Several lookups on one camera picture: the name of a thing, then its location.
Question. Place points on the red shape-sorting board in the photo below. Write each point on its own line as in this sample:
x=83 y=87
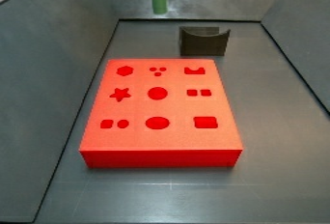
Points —
x=161 y=115

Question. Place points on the black curved peg holder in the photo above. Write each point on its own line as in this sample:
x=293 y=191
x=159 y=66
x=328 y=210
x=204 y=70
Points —
x=202 y=41

